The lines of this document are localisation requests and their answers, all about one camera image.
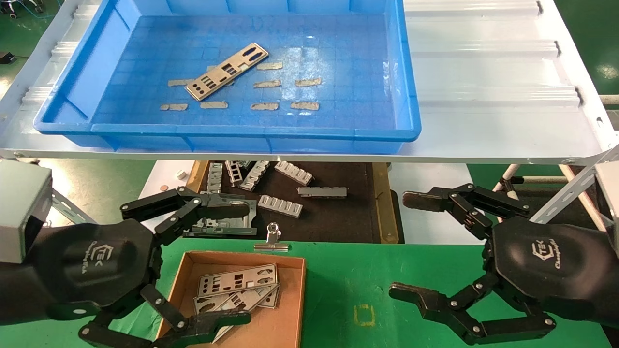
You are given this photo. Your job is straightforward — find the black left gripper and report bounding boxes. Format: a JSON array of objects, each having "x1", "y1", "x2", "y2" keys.
[{"x1": 19, "y1": 186, "x2": 251, "y2": 348}]

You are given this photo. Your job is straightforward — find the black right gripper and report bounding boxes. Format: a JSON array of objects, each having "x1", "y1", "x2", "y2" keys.
[{"x1": 389, "y1": 183, "x2": 603, "y2": 346}]

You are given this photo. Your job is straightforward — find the brown cardboard box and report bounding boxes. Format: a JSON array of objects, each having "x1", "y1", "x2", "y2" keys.
[{"x1": 156, "y1": 250, "x2": 306, "y2": 348}]

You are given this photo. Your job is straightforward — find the wood-framed black mat tray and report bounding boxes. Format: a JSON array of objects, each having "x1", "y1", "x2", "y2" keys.
[{"x1": 186, "y1": 161, "x2": 400, "y2": 245}]

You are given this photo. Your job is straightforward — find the blue plastic tray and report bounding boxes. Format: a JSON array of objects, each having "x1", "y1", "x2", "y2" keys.
[{"x1": 33, "y1": 0, "x2": 422, "y2": 154}]

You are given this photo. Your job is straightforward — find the silver binder clip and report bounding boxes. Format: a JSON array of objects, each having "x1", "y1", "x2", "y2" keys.
[{"x1": 254, "y1": 222, "x2": 291, "y2": 252}]

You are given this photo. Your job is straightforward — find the slotted grey metal part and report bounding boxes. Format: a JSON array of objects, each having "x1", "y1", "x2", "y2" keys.
[
  {"x1": 297, "y1": 187, "x2": 348, "y2": 199},
  {"x1": 240, "y1": 161, "x2": 270, "y2": 192},
  {"x1": 274, "y1": 161, "x2": 314, "y2": 186},
  {"x1": 258, "y1": 195, "x2": 304, "y2": 218},
  {"x1": 207, "y1": 163, "x2": 223, "y2": 194},
  {"x1": 225, "y1": 161, "x2": 244, "y2": 188}
]

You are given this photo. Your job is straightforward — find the large green table cloth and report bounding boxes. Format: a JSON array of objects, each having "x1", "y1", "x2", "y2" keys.
[{"x1": 0, "y1": 238, "x2": 619, "y2": 348}]

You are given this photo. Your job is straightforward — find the white perforated rack leg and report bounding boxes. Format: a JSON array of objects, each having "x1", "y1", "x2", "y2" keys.
[
  {"x1": 530, "y1": 145, "x2": 619, "y2": 225},
  {"x1": 48, "y1": 188, "x2": 97, "y2": 225}
]

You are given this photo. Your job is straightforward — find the white metal rack shelf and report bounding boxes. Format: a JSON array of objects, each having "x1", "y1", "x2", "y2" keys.
[{"x1": 0, "y1": 0, "x2": 619, "y2": 165}]

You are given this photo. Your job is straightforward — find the wheeled chair base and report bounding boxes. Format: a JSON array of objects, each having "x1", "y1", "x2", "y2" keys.
[{"x1": 0, "y1": 0, "x2": 46, "y2": 19}]

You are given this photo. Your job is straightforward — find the large grey metal bracket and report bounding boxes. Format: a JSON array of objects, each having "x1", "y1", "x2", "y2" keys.
[{"x1": 184, "y1": 192, "x2": 258, "y2": 237}]

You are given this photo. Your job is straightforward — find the white pipe frame rod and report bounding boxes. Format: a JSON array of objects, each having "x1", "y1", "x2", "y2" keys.
[
  {"x1": 492, "y1": 164, "x2": 522, "y2": 200},
  {"x1": 559, "y1": 164, "x2": 610, "y2": 232}
]

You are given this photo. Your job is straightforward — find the grey right wrist camera housing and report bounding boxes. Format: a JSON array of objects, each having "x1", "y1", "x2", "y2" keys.
[{"x1": 595, "y1": 162, "x2": 619, "y2": 257}]

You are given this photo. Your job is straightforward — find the grey wrist camera housing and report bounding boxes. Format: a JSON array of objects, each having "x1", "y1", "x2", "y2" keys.
[
  {"x1": 0, "y1": 159, "x2": 53, "y2": 264},
  {"x1": 595, "y1": 162, "x2": 619, "y2": 257}
]

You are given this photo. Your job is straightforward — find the grey left wrist camera housing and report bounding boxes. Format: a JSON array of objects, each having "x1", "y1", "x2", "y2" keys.
[{"x1": 0, "y1": 159, "x2": 53, "y2": 264}]

